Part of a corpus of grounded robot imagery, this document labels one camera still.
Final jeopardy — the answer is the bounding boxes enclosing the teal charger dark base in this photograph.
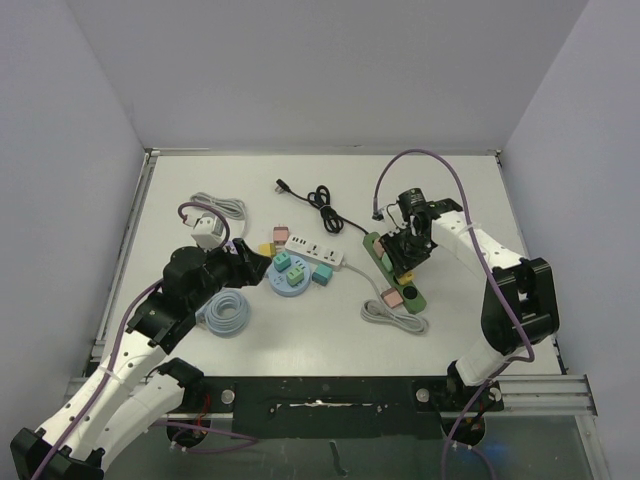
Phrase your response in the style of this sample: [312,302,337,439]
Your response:
[311,264,334,287]

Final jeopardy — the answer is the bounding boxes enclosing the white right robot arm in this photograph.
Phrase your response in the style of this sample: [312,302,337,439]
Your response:
[374,188,559,409]

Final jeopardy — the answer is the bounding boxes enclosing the yellow olive charger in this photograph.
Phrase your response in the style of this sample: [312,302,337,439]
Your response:
[258,243,278,258]

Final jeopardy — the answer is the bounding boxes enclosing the coiled blue power cord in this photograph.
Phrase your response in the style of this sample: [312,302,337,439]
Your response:
[194,292,251,340]

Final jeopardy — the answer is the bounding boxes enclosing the white USB power strip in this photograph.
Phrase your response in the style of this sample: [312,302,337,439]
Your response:
[285,235,346,270]

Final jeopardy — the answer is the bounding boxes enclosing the green power strip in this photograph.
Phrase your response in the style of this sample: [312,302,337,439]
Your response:
[362,232,427,314]

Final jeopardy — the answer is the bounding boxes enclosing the grey cable bundle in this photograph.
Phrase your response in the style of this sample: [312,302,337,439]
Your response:
[189,191,249,236]

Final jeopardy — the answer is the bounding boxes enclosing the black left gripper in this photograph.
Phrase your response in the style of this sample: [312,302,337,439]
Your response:
[189,238,270,311]

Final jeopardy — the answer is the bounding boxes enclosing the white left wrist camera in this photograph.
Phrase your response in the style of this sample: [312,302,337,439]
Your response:
[191,216,226,250]

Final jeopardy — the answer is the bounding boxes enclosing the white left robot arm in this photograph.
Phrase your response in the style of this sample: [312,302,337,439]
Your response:
[10,238,271,479]

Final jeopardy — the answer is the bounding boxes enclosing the aluminium frame rail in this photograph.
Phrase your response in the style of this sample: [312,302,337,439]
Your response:
[495,374,610,479]

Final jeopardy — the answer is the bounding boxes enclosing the pink charger near strip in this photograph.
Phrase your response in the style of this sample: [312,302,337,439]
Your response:
[272,225,290,246]

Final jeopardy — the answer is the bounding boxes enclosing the small pink charger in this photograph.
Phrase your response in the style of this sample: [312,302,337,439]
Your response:
[381,288,404,309]

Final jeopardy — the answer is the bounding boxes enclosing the pink brown charger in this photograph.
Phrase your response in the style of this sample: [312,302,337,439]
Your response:
[372,238,385,258]

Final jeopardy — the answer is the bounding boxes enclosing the white coiled strip cord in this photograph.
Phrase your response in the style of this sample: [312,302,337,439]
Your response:
[344,262,431,337]

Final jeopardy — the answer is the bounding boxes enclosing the black coiled power cord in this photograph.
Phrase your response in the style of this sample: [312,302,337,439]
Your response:
[272,178,371,236]

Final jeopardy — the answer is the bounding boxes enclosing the round blue power socket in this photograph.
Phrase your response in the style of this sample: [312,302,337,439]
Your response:
[266,255,312,298]

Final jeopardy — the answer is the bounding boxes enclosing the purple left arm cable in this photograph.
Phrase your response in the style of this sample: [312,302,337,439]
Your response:
[29,202,259,480]

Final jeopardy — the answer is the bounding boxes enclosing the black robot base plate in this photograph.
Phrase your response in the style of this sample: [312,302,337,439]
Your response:
[173,376,504,440]

